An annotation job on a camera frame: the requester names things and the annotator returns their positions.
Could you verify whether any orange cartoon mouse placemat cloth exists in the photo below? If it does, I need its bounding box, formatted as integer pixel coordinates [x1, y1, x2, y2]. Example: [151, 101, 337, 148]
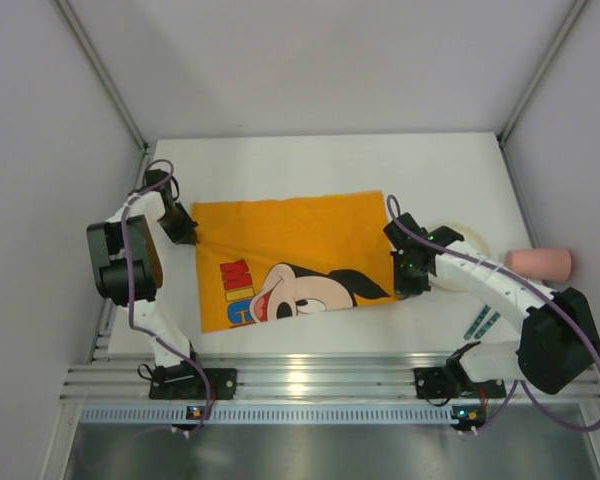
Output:
[191, 191, 396, 333]

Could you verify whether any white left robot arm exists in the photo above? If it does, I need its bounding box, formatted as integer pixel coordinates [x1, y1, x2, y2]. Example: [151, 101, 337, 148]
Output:
[86, 166, 198, 369]

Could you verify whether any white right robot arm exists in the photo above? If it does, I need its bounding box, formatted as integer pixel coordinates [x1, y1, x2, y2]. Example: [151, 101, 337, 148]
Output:
[384, 213, 600, 395]

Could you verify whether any cream round plate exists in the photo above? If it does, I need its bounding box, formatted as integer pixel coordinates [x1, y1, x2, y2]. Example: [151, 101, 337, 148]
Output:
[429, 223, 492, 293]

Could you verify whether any pink plastic cup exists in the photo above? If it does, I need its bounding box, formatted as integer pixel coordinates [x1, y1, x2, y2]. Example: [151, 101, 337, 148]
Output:
[504, 248, 573, 282]

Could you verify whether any fork with patterned handle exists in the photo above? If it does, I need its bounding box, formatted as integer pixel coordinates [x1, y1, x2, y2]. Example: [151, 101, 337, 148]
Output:
[464, 305, 491, 340]

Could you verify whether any spoon with patterned handle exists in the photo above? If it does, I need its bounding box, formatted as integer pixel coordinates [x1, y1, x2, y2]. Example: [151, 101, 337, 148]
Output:
[474, 312, 501, 340]

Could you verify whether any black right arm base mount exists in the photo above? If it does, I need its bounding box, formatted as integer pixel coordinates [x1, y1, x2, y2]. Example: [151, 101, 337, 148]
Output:
[413, 367, 507, 403]

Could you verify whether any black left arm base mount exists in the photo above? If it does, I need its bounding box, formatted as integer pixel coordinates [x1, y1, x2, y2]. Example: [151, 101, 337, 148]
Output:
[148, 363, 238, 400]

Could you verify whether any right aluminium corner post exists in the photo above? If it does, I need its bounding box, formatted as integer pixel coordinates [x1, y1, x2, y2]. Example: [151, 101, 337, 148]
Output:
[496, 0, 592, 149]

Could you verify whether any aluminium corner post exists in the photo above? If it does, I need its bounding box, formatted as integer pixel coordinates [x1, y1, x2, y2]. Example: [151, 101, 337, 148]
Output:
[496, 0, 592, 149]
[51, 0, 148, 151]

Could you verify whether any aluminium front frame rail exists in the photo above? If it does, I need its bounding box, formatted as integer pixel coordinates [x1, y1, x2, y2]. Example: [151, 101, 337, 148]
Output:
[59, 352, 600, 404]

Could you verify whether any left aluminium corner post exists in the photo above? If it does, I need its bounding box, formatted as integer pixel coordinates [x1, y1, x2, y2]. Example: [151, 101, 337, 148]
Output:
[51, 0, 148, 151]

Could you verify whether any slotted grey cable duct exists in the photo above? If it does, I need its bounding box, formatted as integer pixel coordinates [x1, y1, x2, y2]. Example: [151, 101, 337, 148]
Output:
[79, 404, 586, 426]

